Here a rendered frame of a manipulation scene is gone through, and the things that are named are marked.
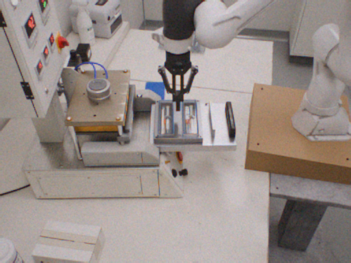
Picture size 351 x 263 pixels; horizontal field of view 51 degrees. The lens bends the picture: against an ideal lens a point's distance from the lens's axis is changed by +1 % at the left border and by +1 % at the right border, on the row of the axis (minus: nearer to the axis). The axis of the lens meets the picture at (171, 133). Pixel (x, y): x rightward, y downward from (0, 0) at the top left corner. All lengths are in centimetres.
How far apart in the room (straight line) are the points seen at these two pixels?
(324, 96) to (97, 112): 77
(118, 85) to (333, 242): 153
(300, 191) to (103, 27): 134
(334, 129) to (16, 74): 110
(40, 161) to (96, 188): 21
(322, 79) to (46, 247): 105
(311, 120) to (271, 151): 19
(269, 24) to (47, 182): 283
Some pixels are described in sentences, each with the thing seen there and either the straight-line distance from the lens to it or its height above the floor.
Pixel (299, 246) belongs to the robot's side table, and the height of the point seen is 5.
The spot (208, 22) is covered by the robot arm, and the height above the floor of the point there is 142.
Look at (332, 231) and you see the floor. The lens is 231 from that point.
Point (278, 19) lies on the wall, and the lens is 368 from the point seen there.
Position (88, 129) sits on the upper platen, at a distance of 120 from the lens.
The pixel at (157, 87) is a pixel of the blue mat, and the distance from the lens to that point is 182.
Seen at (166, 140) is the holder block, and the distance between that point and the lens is 121.
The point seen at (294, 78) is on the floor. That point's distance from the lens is 328.
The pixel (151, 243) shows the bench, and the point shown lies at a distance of 126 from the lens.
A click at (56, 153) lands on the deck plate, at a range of 131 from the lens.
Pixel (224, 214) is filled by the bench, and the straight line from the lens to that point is 132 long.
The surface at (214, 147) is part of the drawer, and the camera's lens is 123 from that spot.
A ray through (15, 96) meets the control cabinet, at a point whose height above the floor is 123.
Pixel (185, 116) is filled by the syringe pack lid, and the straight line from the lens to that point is 127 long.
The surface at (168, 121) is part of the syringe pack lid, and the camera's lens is 125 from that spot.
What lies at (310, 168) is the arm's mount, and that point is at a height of 81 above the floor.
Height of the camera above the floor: 186
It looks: 45 degrees down
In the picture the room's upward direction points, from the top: 1 degrees counter-clockwise
